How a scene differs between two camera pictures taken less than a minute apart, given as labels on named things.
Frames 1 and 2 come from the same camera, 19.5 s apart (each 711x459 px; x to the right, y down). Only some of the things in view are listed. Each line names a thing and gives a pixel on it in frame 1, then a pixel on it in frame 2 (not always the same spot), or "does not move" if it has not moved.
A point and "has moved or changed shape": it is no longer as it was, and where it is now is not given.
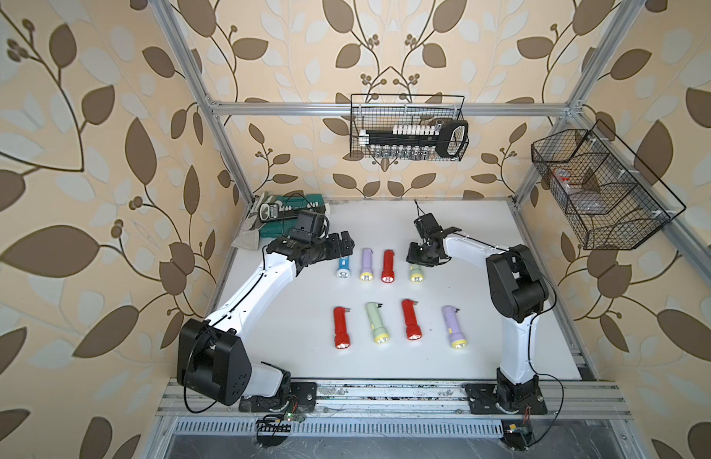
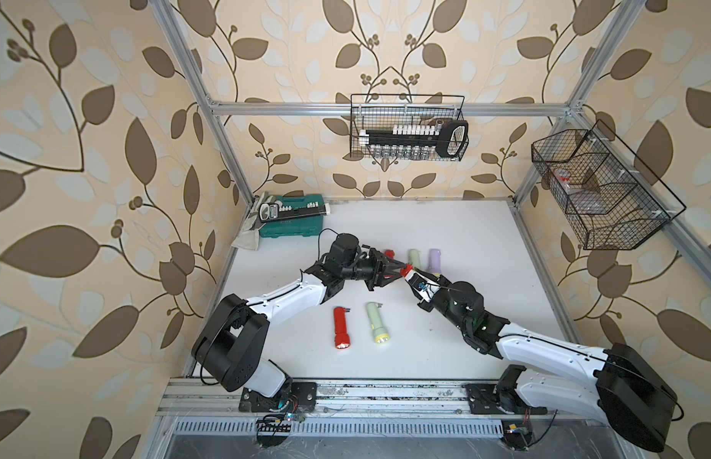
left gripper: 346,248 → 377,278
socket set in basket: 447,138 does not move
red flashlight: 342,339 does not move
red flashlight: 413,330 → 406,270
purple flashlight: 454,328 has moved or changed shape
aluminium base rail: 408,409 does not move
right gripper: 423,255 → 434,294
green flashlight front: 380,334 does not move
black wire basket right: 612,199 does not move
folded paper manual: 248,238 does not move
